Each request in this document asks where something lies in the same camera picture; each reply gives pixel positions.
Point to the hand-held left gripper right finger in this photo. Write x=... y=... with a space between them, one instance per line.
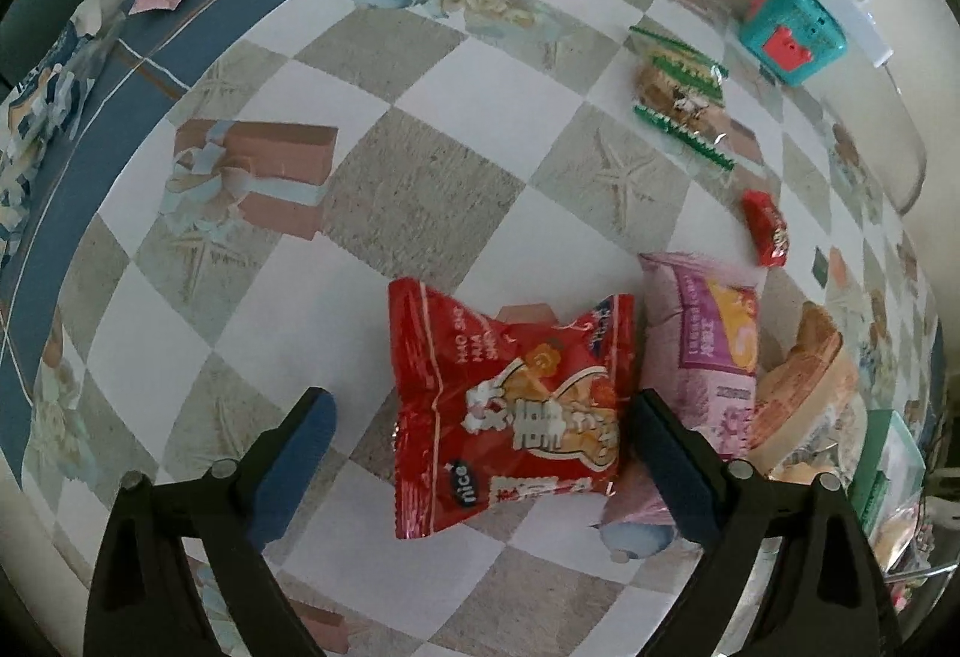
x=675 y=477

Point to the small red candy packet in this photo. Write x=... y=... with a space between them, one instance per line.
x=769 y=229

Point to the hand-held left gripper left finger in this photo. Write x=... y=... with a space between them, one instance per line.
x=296 y=462

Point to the green striped cookie packet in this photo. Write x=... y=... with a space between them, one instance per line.
x=679 y=91

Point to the beige orange cake packet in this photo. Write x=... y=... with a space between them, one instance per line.
x=810 y=387

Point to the white power strip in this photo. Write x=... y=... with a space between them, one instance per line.
x=862 y=19

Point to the blue white patterned cloth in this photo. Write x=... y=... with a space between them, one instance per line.
x=41 y=94

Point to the red peanut snack packet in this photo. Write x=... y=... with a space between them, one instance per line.
x=517 y=402

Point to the green snack packet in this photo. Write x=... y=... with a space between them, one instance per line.
x=892 y=469

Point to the teal cube box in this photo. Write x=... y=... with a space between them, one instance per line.
x=791 y=19

